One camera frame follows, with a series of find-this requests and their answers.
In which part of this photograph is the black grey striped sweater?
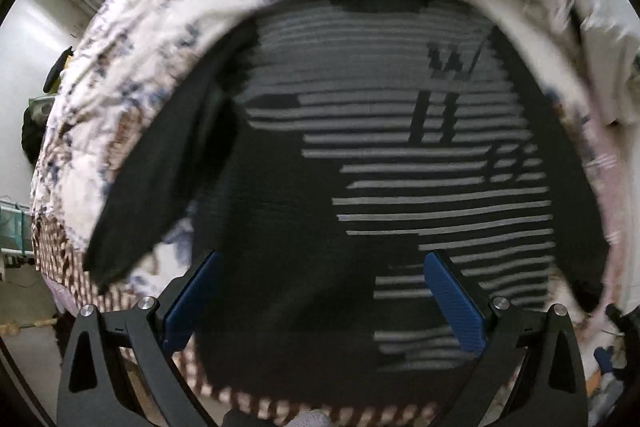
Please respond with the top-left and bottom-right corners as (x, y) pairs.
(84, 0), (608, 409)

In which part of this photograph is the green storage crate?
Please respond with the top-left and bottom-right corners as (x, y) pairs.
(0, 200), (35, 282)

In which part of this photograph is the dark bag on nightstand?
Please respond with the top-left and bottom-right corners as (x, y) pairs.
(21, 95), (55, 167)

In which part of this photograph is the yellow toy with black hat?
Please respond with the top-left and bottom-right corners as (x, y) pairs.
(42, 46), (74, 93)

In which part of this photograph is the floral white bed blanket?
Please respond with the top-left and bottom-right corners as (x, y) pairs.
(29, 0), (640, 427)

